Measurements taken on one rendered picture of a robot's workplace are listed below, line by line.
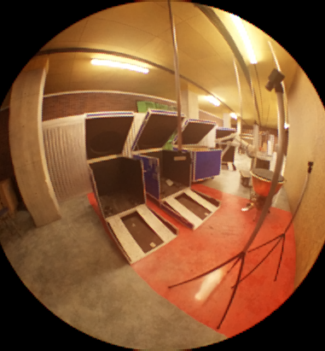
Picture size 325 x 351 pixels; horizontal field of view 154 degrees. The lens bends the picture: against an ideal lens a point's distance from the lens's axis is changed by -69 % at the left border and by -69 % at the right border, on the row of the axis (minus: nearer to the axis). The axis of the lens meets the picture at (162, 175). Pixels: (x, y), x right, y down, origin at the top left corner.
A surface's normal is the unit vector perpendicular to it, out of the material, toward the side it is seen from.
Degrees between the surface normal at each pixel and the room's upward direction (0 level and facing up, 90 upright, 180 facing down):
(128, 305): 0
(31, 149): 90
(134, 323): 0
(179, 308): 0
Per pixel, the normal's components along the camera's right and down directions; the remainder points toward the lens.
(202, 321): -0.04, -0.94
